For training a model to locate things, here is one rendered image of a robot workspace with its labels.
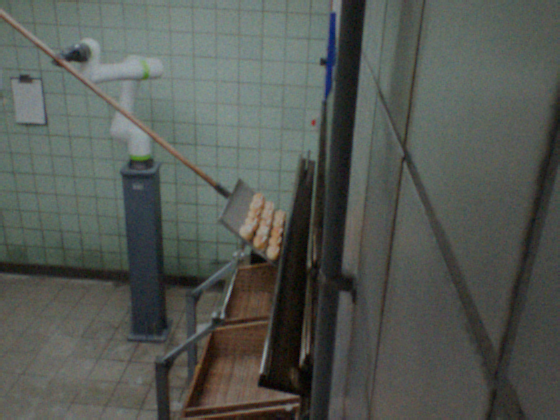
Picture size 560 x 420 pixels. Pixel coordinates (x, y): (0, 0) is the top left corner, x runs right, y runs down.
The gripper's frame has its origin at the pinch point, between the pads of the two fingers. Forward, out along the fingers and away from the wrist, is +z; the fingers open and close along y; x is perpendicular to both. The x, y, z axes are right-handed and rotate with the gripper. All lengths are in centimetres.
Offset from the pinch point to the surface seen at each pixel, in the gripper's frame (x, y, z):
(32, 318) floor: -61, 195, -60
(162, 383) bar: -119, 40, 90
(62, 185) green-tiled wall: -16, 130, -120
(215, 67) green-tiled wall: -51, -15, -121
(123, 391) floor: -131, 140, 3
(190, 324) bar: -123, 46, 42
